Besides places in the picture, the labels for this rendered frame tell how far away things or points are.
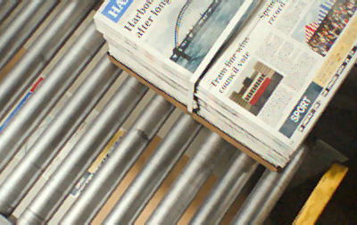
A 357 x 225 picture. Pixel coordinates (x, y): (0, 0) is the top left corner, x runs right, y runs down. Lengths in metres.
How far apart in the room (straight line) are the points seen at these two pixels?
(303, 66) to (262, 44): 0.07
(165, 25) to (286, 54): 0.19
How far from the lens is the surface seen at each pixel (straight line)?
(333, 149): 1.07
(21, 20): 1.14
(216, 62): 0.83
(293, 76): 0.84
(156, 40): 0.84
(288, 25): 0.86
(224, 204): 1.02
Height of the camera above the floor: 1.81
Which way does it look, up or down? 75 degrees down
